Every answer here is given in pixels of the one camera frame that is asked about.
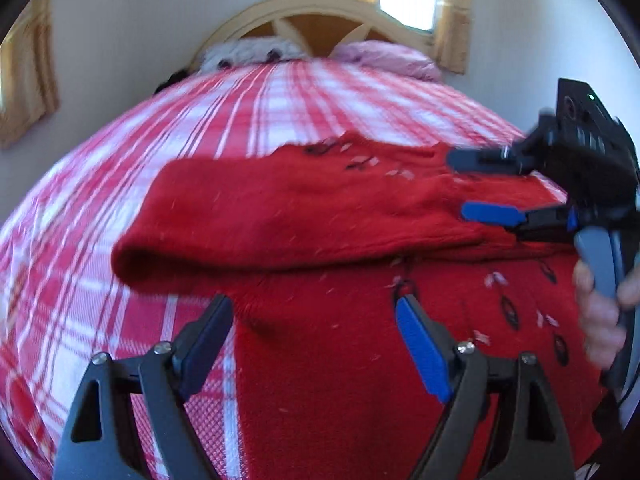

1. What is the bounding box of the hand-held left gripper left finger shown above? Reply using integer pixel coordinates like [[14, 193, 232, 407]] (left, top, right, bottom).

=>
[[52, 295, 236, 480]]

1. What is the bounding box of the dark object beside pillow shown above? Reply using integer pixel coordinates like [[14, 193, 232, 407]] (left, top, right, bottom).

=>
[[152, 70, 188, 95]]

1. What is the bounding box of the red white plaid blanket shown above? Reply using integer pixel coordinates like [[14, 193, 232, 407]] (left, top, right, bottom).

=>
[[0, 57, 576, 480]]

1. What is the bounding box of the person's right hand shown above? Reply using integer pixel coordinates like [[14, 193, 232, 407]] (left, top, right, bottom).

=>
[[572, 260, 628, 370]]

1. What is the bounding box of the cream wooden headboard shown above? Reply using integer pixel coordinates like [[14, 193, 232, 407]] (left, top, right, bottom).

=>
[[187, 0, 433, 76]]

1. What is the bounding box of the white patterned pillow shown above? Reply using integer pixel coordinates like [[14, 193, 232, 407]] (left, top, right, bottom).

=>
[[200, 37, 311, 73]]

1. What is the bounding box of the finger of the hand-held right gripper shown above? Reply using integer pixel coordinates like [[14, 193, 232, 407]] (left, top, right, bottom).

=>
[[460, 201, 576, 241], [446, 147, 531, 175]]

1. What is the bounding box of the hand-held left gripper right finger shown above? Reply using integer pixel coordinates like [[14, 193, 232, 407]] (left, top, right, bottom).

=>
[[394, 294, 576, 480]]

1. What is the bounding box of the red knitted sweater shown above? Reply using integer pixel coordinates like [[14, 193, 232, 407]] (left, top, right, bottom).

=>
[[111, 132, 626, 480]]

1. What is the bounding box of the pink pillow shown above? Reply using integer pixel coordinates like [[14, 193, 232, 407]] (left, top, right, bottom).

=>
[[332, 41, 443, 81]]

